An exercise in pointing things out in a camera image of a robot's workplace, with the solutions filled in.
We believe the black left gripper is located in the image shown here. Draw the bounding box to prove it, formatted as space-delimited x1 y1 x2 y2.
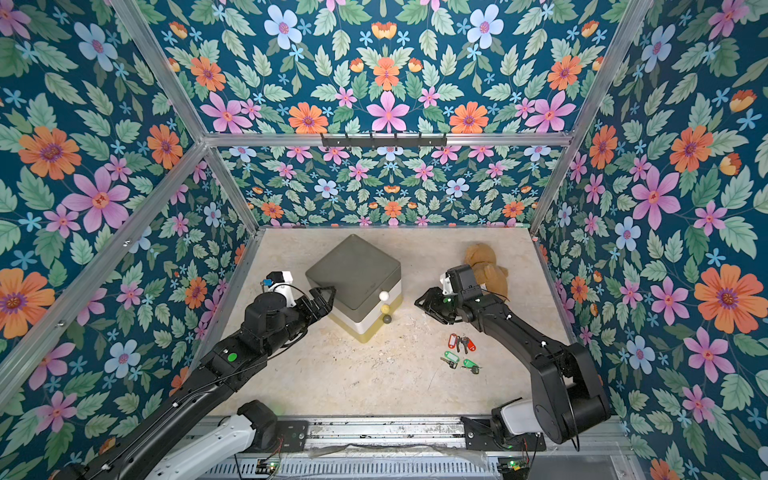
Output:
258 285 337 358

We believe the grey top drawer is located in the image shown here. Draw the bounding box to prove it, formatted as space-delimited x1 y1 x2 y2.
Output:
360 281 402 326

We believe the yellow drawer cabinet base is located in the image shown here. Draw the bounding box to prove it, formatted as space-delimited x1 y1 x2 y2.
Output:
329 309 386 344

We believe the white drawer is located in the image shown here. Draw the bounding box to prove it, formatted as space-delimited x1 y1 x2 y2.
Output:
330 296 402 342

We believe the green tag key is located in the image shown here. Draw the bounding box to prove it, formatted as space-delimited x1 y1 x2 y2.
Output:
462 359 480 375
441 351 461 369

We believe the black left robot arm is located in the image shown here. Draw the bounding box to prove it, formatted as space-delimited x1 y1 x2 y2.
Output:
55 286 336 479

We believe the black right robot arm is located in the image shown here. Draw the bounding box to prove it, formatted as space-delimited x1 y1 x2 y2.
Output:
414 265 611 445

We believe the grey top drawer cabinet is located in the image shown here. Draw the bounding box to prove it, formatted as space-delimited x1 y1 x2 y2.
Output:
306 234 402 322

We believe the brown teddy bear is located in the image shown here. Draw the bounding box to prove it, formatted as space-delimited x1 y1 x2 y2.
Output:
464 243 509 296

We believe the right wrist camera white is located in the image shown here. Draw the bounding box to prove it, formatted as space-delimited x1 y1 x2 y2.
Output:
440 273 455 296

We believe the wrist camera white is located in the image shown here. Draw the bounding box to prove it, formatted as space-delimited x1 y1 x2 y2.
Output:
261 271 293 294
440 273 455 296

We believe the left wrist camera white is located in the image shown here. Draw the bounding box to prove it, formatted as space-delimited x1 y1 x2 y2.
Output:
261 271 293 294

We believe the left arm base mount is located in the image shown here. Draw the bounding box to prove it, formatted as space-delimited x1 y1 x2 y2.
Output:
148 401 309 479

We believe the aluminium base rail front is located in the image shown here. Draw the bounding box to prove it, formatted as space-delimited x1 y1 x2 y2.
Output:
170 416 647 479

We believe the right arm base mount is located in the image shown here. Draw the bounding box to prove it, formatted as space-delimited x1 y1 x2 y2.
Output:
460 398 546 453

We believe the black wall hook rail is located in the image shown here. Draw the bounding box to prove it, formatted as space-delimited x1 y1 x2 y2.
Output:
320 133 448 149

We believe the aluminium frame rear top beam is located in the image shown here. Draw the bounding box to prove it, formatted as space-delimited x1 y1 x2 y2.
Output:
205 133 572 148

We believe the aluminium frame beam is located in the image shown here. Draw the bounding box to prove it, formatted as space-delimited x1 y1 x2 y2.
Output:
1 143 207 410
205 133 572 148

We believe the aluminium frame left top beam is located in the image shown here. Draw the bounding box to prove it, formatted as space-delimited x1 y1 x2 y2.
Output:
1 143 207 410

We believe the aluminium frame left rear post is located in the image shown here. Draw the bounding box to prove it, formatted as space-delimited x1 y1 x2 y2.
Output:
112 1 258 237

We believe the aluminium frame post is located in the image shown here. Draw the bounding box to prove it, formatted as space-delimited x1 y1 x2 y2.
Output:
529 0 654 239
112 1 258 237

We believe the aluminium frame right rear post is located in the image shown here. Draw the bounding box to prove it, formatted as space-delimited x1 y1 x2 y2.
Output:
529 0 654 239

